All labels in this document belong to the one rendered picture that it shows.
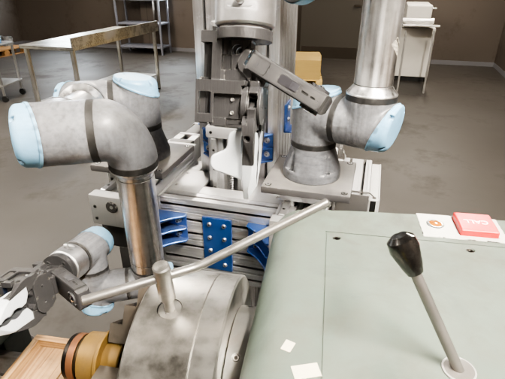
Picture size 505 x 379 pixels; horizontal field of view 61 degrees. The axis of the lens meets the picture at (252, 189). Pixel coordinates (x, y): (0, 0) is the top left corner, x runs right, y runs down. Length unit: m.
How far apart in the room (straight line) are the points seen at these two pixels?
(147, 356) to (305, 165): 0.65
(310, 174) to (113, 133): 0.51
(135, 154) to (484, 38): 9.07
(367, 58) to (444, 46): 8.58
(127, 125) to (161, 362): 0.42
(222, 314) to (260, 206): 0.63
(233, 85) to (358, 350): 0.34
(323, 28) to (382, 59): 8.50
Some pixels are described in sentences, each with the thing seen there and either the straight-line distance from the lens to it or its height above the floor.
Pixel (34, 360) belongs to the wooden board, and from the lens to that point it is 1.12.
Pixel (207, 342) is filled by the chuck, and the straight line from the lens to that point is 0.59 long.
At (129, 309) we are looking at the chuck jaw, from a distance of 0.74.
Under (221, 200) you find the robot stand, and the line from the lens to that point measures 1.22.
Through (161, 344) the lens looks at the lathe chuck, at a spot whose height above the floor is 1.22.
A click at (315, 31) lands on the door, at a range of 9.50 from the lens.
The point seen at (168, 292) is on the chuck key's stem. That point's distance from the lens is 0.58.
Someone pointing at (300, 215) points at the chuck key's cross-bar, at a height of 1.36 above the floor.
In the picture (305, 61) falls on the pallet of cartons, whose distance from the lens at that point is 6.91.
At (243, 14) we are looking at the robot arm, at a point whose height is 1.60.
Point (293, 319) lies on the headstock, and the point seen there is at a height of 1.25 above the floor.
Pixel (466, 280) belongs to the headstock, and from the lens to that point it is 0.69.
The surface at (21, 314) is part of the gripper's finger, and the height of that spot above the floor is 1.12.
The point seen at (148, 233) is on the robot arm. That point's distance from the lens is 0.93.
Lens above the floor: 1.65
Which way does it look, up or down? 27 degrees down
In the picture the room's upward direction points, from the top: straight up
